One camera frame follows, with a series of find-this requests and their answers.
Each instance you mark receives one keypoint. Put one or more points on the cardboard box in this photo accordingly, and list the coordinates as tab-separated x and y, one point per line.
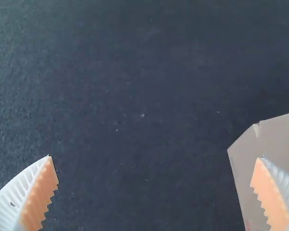
279	137

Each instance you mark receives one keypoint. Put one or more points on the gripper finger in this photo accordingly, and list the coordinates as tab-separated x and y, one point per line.
277	199
19	199

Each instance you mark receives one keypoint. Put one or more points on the black mat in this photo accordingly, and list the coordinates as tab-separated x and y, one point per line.
122	84

